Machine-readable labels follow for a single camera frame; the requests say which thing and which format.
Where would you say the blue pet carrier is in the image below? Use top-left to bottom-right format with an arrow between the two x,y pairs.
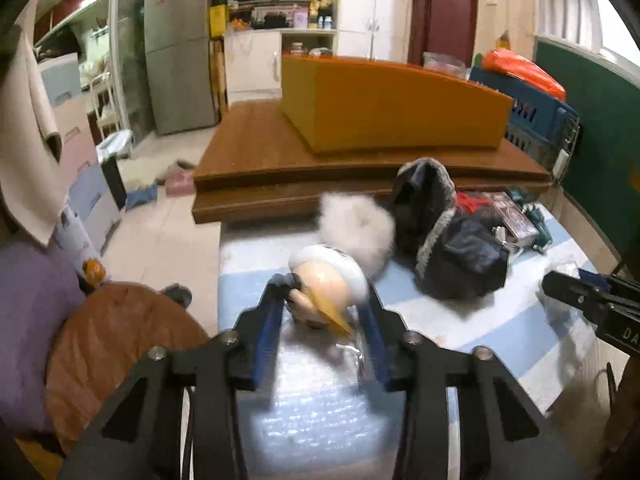
469,66 -> 582,173

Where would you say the red cross ornament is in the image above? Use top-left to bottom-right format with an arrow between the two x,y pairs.
456,192 -> 488,213

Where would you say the white cabinet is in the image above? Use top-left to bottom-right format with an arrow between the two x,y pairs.
336,0 -> 409,64

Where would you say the toy figure head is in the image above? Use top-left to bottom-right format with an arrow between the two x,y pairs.
287,244 -> 369,339

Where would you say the blue white striped desktop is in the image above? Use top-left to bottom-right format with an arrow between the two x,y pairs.
217,205 -> 601,480

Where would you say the green board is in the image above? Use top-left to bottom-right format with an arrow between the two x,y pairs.
531,40 -> 640,266

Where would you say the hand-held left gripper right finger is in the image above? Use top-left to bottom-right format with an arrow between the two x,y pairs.
356,282 -> 583,480

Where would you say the beige hanging cloth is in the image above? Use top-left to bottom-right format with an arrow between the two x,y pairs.
0,0 -> 70,249

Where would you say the green toy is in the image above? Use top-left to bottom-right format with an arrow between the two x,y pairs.
517,201 -> 554,257

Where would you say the pink slipper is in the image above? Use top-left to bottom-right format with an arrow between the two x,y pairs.
165,170 -> 196,197

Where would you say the dark red door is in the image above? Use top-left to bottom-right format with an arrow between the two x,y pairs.
406,0 -> 482,67

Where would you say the purple cushion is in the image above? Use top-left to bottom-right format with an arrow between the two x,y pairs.
0,241 -> 90,438

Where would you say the white shelf unit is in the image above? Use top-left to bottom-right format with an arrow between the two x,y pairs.
223,0 -> 341,108

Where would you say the blue floor cloth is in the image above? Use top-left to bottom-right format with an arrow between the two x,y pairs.
124,184 -> 159,212

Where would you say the brown wooden board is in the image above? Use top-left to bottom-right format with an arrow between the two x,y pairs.
191,177 -> 553,225
192,101 -> 552,193

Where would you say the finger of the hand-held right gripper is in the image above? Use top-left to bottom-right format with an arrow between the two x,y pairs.
541,270 -> 611,330
579,268 -> 640,303

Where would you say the yellow box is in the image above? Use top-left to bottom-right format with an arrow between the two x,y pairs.
208,5 -> 227,38

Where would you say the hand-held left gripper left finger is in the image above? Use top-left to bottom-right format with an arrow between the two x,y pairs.
60,274 -> 296,480

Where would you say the clear plastic bag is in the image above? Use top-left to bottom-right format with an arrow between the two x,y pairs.
422,51 -> 468,73

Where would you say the clear plastic box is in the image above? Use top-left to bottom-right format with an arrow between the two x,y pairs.
490,191 -> 540,250

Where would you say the orange wooden box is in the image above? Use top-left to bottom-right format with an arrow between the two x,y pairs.
279,55 -> 514,154

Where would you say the round wooden stool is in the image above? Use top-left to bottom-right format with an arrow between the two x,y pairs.
44,282 -> 212,457

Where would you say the silver refrigerator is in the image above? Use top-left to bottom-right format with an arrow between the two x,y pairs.
143,0 -> 219,137

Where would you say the black fleece-lined hat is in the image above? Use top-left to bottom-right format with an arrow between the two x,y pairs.
389,157 -> 512,302

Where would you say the pastel drawer unit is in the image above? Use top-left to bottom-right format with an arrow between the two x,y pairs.
39,51 -> 127,258

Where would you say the beige fur ball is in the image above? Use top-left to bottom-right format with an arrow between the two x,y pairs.
316,191 -> 397,277

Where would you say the orange plastic bag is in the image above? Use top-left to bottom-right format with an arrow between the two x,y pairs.
481,49 -> 567,102

